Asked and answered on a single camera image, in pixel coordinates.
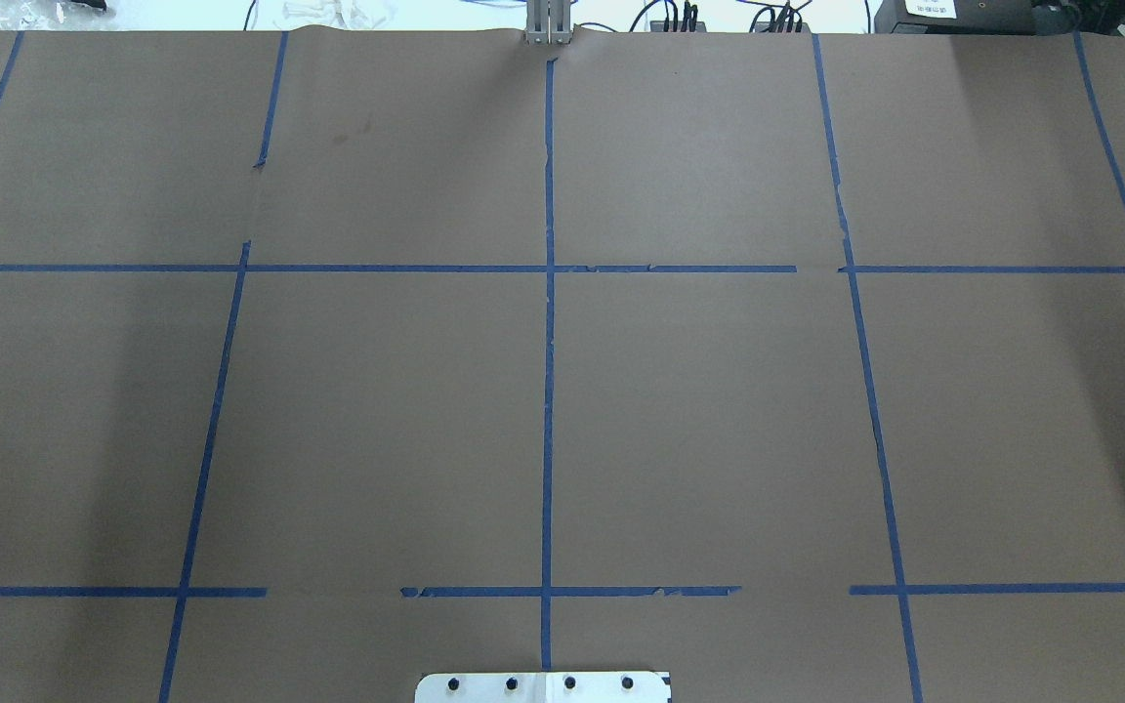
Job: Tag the black monitor base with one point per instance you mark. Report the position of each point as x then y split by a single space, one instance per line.
1041 18

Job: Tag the grey aluminium frame post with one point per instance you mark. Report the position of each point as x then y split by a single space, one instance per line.
548 22

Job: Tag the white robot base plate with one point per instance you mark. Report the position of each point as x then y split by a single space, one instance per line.
582 686

